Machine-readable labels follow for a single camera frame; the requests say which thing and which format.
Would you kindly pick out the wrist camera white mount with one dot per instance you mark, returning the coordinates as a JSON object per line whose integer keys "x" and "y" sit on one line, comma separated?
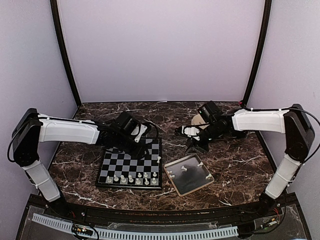
{"x": 188, "y": 131}
{"x": 138, "y": 132}

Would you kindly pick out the white king chess piece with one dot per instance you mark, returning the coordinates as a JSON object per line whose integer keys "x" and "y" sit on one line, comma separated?
{"x": 123, "y": 179}

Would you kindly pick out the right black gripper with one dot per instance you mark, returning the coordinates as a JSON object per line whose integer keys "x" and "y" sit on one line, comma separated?
{"x": 195, "y": 145}

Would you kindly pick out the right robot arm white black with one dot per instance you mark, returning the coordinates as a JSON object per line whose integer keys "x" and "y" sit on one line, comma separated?
{"x": 287, "y": 129}

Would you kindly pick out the right black frame post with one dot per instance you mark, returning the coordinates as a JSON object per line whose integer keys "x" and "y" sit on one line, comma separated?
{"x": 258, "y": 52}

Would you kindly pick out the black frame post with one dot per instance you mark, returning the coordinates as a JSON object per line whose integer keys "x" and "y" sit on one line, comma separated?
{"x": 258, "y": 52}
{"x": 63, "y": 51}

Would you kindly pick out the black grey chessboard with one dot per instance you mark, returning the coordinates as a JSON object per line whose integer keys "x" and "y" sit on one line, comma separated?
{"x": 116, "y": 162}

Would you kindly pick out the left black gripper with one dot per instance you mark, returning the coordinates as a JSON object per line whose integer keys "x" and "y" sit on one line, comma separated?
{"x": 137, "y": 154}

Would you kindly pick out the left black frame post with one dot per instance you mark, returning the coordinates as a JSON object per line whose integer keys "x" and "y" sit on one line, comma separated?
{"x": 63, "y": 51}

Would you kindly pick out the white knight chess piece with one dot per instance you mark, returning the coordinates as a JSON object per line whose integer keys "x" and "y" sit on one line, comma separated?
{"x": 146, "y": 181}

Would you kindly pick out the white queen chess piece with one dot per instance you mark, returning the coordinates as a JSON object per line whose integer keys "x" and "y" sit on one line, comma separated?
{"x": 130, "y": 178}

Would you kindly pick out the grey slotted cable duct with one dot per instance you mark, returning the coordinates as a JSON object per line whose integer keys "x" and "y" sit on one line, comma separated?
{"x": 83, "y": 231}

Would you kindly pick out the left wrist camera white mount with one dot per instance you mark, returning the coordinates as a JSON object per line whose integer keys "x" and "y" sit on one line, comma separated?
{"x": 138, "y": 132}

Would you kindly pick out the black front rail base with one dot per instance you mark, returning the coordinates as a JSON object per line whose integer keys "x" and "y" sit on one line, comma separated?
{"x": 284, "y": 221}

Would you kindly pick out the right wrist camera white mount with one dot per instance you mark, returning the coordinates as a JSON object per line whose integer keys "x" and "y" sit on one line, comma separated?
{"x": 188, "y": 131}

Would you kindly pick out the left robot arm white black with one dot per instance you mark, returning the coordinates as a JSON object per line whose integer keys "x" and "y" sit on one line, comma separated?
{"x": 35, "y": 129}

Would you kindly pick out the white bishop chess piece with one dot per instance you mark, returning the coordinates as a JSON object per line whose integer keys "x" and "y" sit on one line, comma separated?
{"x": 138, "y": 181}

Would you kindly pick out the white rook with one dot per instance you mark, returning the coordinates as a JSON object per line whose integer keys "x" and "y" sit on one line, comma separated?
{"x": 154, "y": 181}

